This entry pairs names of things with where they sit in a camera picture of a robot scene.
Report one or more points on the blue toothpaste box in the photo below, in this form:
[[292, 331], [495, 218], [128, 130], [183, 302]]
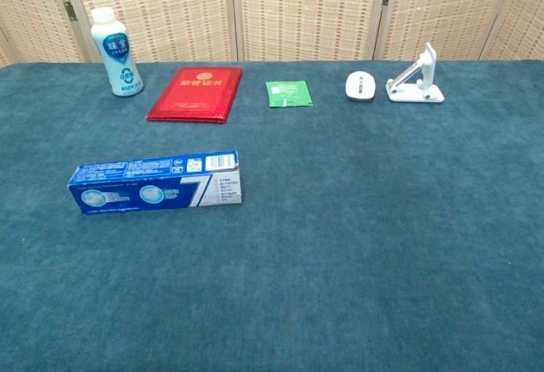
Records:
[[149, 185]]

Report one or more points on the green foil packet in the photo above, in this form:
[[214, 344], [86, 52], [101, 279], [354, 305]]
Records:
[[289, 94]]

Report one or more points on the blue table cloth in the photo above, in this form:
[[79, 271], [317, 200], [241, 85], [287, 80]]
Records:
[[340, 240]]

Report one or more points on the red certificate book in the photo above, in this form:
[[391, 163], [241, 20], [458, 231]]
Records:
[[195, 96]]

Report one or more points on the white computer mouse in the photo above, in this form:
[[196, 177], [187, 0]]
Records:
[[353, 89]]

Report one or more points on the white folding phone stand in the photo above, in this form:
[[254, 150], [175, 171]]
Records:
[[414, 94]]

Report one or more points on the woven folding screen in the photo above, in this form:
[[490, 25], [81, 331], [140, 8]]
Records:
[[306, 7]]

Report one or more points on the white yogurt drink bottle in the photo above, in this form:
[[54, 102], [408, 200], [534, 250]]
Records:
[[121, 58]]

